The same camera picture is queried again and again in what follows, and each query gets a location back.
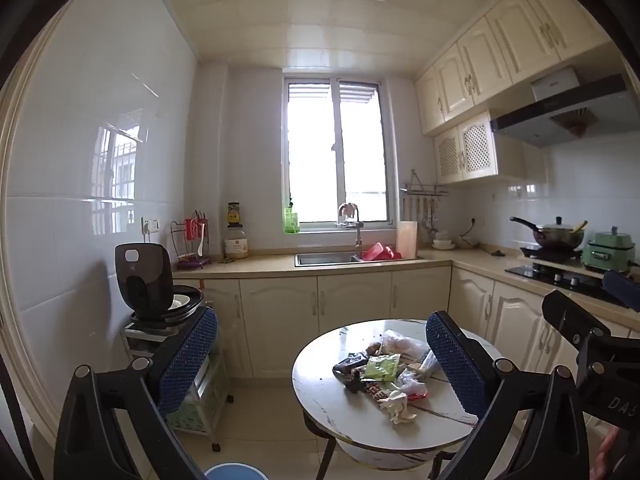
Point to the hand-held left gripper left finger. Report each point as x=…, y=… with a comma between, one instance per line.
x=187, y=360

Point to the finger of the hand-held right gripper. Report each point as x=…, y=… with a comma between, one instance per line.
x=622, y=287
x=565, y=310

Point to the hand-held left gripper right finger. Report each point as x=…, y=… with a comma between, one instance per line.
x=457, y=365

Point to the white red printed packet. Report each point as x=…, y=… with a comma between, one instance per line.
x=377, y=390

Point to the blue plastic trash bin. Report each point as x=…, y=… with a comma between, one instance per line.
x=235, y=472

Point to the person's right hand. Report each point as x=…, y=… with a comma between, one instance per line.
x=606, y=452

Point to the black gas hob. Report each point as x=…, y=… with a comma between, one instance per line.
x=560, y=277

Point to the green electric pot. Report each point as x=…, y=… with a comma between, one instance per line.
x=610, y=252

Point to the white crumpled plastic wrap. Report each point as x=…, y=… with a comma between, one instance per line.
x=412, y=385

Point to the white rolling storage cart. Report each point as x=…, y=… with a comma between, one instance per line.
x=200, y=410

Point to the clear plastic bag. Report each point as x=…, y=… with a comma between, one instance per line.
x=405, y=345

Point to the white crumpled tissue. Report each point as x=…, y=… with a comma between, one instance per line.
x=397, y=407

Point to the wok with lid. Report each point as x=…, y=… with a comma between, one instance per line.
x=557, y=235

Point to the light green snack packet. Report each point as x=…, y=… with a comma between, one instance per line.
x=380, y=367

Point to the brown food scrap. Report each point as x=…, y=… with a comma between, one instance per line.
x=375, y=348

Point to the black electric cooker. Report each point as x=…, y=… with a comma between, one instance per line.
x=140, y=280

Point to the black snack wrapper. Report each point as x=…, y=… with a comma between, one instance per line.
x=350, y=362

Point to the red utensil rack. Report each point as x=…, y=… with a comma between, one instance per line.
x=192, y=240

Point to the white bowls stack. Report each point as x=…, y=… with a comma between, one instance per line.
x=444, y=244

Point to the glass jar with cream label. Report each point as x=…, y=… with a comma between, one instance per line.
x=236, y=245

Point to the cream base cabinets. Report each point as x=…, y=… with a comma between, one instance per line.
x=350, y=300

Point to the round white marble table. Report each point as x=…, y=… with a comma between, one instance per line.
x=325, y=385

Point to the wooden cutting board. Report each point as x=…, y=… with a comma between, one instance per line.
x=407, y=240

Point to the red plastic basin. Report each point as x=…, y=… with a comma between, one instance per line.
x=377, y=252

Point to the yellow label bottle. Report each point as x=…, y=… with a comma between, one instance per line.
x=234, y=214

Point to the steel sink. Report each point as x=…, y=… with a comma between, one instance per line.
x=325, y=259

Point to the green dish soap bottle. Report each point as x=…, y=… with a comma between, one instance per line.
x=291, y=221

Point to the cream lattice door cabinet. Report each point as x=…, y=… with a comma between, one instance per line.
x=475, y=150

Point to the range hood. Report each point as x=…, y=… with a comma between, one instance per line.
x=575, y=110

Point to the kitchen window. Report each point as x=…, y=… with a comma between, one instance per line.
x=335, y=160

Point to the white wall socket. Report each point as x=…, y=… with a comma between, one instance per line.
x=150, y=224

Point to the metal wall utensil rack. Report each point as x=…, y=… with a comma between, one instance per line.
x=425, y=190

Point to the cream wall cabinets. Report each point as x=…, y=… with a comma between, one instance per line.
x=500, y=50

